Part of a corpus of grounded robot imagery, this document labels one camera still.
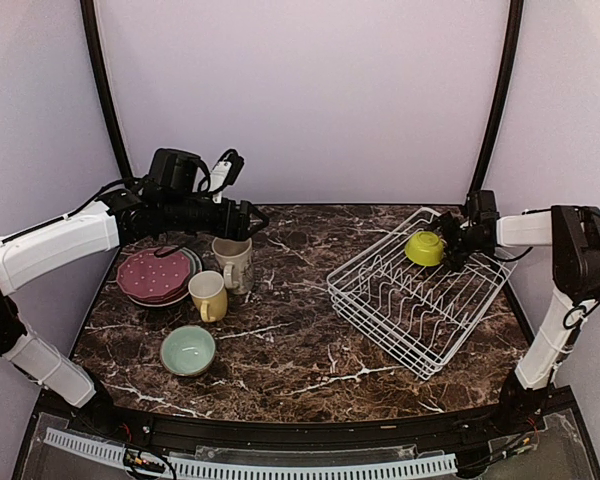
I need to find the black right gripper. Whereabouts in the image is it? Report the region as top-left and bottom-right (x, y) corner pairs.
(426, 212), (485, 272)

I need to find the lime green bowl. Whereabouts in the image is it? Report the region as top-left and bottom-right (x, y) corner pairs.
(405, 231), (445, 267)

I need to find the patterned beige tall mug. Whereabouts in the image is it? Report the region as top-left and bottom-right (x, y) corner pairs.
(211, 238), (254, 295)

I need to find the red teal floral plate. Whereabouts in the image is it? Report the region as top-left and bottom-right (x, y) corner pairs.
(127, 247), (205, 309)

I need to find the yellow mug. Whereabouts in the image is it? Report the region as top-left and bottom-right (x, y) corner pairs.
(188, 270), (228, 323)

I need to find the pink polka dot plate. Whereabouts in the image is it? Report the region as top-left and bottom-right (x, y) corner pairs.
(116, 248), (192, 303)

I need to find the light teal bowl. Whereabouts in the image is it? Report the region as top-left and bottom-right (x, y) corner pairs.
(160, 326), (216, 376)

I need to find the pale green flower plate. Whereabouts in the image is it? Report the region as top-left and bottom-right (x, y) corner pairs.
(167, 247), (204, 296)

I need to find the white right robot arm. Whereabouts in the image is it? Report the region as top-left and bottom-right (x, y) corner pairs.
(433, 205), (600, 434)

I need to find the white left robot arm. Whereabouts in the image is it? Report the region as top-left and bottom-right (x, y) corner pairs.
(0, 189), (269, 436)

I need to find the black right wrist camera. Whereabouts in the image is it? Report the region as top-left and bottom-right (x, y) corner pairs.
(465, 190), (500, 225)

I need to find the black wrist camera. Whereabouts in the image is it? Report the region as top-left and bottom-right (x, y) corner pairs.
(148, 148), (204, 193)
(465, 190), (500, 225)

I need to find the white wire dish rack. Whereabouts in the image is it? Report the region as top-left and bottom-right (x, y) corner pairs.
(327, 207), (517, 380)

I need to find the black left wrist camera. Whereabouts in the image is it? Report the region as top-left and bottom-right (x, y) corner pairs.
(148, 148), (204, 193)

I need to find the black right corner post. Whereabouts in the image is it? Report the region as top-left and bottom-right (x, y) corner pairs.
(466, 0), (524, 200)

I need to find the black corner post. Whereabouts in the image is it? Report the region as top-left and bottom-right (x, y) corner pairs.
(466, 0), (524, 200)
(79, 0), (135, 189)

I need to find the white slotted cable duct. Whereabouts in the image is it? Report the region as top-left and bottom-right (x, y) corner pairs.
(44, 427), (458, 480)

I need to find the black left corner post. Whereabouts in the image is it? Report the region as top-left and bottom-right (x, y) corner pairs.
(79, 0), (135, 189)

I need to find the black front table rail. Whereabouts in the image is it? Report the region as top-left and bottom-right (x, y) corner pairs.
(13, 387), (590, 479)

